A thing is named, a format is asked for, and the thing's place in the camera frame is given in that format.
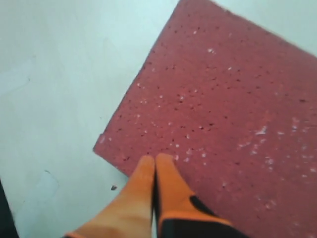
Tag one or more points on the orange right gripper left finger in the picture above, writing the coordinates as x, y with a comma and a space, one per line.
130, 214

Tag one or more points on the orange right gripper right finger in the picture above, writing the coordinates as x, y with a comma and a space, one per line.
179, 212

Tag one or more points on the red brick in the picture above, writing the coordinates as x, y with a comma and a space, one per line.
237, 108

